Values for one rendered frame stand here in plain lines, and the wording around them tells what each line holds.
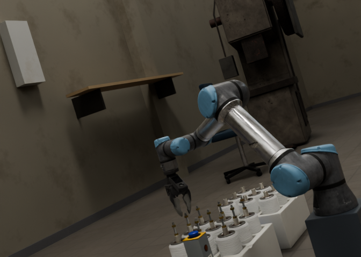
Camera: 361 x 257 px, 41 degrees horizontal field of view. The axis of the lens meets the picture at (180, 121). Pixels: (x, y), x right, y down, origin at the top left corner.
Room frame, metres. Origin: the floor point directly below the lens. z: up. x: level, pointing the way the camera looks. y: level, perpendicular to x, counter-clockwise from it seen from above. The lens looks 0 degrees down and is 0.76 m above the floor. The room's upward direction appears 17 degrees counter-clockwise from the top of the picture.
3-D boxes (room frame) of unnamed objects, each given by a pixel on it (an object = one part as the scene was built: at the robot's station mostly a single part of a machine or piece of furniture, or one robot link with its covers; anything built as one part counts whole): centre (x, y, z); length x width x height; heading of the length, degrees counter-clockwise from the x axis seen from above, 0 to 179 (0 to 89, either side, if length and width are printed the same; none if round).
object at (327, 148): (1.68, -0.42, 0.47); 0.13 x 0.12 x 0.14; 125
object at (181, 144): (2.14, 0.03, 0.64); 0.11 x 0.11 x 0.08; 35
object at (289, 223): (2.61, -0.27, 0.09); 0.39 x 0.39 x 0.18; 58
